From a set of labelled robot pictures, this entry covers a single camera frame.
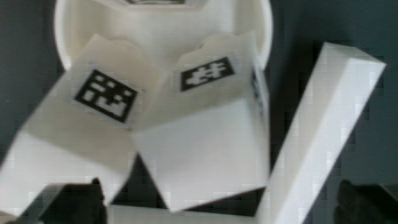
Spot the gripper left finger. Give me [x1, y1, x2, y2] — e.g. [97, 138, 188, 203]
[10, 178, 106, 224]

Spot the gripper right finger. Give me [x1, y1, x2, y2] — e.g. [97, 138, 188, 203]
[335, 180, 398, 224]

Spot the white stool leg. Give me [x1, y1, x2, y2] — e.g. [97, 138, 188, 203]
[133, 33, 269, 212]
[111, 0, 207, 8]
[0, 36, 158, 215]

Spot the white round stool seat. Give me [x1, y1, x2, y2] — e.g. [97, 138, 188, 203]
[53, 0, 275, 74]

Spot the white front rail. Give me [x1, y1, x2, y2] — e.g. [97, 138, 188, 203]
[106, 205, 257, 224]

